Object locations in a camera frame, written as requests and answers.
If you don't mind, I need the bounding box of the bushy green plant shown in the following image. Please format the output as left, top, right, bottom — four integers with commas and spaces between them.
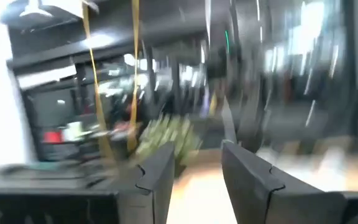
134, 114, 203, 167

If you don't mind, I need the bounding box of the yellow cable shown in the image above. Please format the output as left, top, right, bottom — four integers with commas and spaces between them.
126, 0, 142, 153
81, 0, 115, 160

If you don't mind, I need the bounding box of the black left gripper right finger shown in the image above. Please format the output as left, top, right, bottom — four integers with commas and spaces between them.
221, 140, 346, 224

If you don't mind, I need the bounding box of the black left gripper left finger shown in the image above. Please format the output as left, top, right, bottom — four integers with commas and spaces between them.
116, 142, 176, 224

